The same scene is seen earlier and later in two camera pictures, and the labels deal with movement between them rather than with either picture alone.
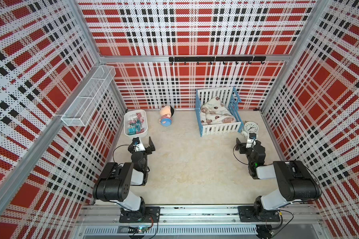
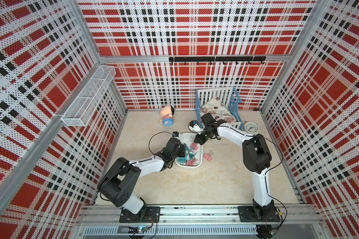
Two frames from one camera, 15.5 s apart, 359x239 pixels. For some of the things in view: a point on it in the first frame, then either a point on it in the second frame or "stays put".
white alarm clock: (250, 127) stays put
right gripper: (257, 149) -> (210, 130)
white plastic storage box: (135, 123) -> (194, 152)
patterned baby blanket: (214, 112) stays put
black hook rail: (224, 59) stays put
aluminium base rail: (102, 221) stays put
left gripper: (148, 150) -> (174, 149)
